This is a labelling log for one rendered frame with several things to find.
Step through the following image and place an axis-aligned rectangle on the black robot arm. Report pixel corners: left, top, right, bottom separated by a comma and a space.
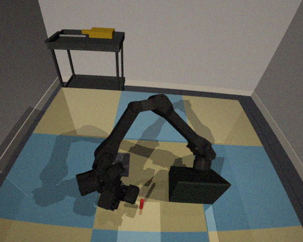
76, 94, 217, 211

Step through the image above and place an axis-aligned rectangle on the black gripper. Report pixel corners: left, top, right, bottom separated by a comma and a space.
97, 180, 140, 204

